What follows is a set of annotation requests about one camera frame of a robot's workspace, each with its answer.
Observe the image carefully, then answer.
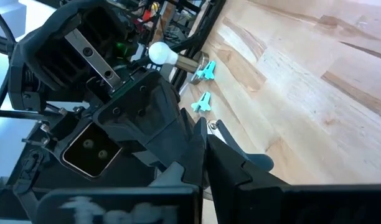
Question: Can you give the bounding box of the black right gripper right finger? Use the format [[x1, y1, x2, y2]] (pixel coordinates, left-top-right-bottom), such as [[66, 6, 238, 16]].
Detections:
[[206, 136, 381, 224]]

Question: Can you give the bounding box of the black aluminium table frame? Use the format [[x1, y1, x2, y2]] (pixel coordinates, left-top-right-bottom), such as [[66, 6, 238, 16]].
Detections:
[[170, 0, 227, 91]]

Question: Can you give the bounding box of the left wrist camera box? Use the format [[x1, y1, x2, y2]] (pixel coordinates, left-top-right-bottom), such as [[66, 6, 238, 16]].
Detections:
[[61, 121, 123, 180]]

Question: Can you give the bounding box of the white bulb on round base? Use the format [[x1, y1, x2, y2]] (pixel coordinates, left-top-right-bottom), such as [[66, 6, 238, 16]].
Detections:
[[148, 41, 210, 85]]

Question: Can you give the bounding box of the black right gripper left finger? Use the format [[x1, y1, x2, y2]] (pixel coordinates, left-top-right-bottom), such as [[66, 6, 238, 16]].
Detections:
[[36, 118, 207, 224]]

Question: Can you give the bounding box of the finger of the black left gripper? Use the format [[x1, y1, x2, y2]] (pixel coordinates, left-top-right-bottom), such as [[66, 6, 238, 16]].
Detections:
[[208, 119, 256, 162], [93, 68, 196, 170]]

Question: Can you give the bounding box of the bundle of coloured wires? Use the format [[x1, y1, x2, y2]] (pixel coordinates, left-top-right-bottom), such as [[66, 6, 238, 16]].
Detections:
[[128, 0, 210, 41]]

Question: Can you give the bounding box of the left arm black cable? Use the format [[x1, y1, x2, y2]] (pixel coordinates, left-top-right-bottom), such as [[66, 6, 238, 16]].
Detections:
[[0, 1, 17, 47]]

